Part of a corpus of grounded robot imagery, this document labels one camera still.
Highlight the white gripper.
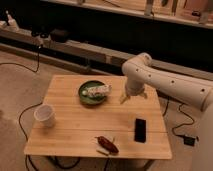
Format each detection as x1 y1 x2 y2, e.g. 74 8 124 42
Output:
119 78 147 104

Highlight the green ceramic bowl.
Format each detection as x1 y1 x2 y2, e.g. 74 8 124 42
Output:
78 80 107 105

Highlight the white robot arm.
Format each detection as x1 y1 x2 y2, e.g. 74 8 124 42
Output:
122 53 213 171

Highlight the white crumpled item in bowl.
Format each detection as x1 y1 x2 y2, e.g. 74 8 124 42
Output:
82 85 111 98

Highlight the black rectangular phone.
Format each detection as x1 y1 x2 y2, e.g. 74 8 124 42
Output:
134 119 146 143

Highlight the wooden table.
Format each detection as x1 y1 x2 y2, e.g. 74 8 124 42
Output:
24 75 172 159

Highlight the red chili pepper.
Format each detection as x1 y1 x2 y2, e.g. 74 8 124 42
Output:
96 136 119 154

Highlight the small white stick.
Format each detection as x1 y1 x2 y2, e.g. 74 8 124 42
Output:
96 149 109 156

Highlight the black power adapter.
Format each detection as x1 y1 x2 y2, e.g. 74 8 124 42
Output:
183 136 195 146

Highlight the white cup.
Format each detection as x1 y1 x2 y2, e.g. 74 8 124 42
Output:
34 104 55 127

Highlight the dark box on ledge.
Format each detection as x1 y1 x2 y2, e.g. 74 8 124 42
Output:
50 29 69 43

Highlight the white spray bottle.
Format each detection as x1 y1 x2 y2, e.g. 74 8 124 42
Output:
6 12 19 31

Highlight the black cable right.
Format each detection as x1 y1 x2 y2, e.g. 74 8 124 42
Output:
162 97 196 138

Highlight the black floor cable left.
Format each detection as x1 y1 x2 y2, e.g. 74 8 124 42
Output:
18 101 44 171

